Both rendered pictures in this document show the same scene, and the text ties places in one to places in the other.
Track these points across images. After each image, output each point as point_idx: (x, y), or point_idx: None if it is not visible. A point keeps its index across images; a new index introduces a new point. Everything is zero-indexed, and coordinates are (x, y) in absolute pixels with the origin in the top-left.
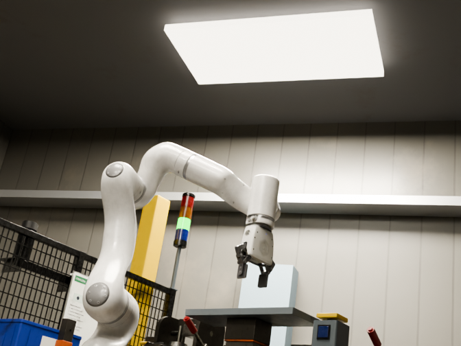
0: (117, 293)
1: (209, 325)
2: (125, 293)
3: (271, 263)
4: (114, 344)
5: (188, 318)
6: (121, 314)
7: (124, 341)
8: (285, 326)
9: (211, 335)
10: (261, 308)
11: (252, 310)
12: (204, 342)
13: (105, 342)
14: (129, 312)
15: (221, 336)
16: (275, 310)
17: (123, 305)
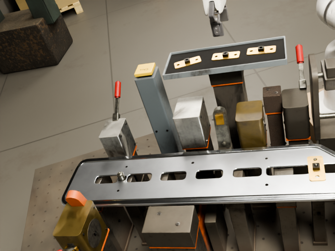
0: (316, 5)
1: (309, 65)
2: (322, 6)
3: (204, 13)
4: (328, 47)
5: (295, 46)
6: (326, 24)
7: (332, 48)
8: (198, 75)
9: (310, 78)
10: (199, 49)
11: (208, 49)
12: (310, 80)
13: (329, 43)
14: (330, 24)
15: (312, 85)
16: (186, 52)
17: (320, 16)
